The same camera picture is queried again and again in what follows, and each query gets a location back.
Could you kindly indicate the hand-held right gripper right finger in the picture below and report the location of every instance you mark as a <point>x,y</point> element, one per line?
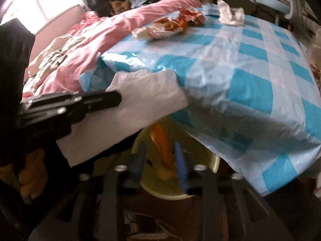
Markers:
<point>182,167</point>

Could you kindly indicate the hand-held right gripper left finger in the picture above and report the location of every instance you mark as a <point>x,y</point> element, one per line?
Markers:
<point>140,162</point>

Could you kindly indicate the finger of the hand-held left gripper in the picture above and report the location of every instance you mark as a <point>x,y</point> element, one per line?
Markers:
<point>50,114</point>
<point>100,100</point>

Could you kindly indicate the pale yellow waste bin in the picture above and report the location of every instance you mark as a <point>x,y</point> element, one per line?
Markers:
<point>200,160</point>

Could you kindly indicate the white plastic bag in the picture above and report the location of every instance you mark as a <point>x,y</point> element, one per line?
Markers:
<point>150,100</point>

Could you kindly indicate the white orange snack wrapper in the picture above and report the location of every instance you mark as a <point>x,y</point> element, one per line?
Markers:
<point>156,29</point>

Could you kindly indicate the red orange snack wrapper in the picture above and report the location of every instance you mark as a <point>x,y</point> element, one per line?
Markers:
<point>191,15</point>

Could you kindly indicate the person's left hand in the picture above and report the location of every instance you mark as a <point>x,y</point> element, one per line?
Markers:
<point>30,175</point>

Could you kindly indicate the beige crumpled cloth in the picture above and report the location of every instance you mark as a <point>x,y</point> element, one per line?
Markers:
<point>54,52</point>

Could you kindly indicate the pink blanket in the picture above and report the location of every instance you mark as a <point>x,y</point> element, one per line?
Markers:
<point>105,35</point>

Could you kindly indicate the window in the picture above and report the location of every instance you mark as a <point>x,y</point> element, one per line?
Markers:
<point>45,2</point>

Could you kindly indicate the brown cloth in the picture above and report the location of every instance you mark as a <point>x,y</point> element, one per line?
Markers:
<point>119,5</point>

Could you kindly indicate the blue white checked tablecloth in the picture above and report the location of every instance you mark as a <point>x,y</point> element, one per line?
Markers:
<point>238,80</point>

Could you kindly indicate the white cloth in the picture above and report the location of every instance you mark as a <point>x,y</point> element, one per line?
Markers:
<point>229,13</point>

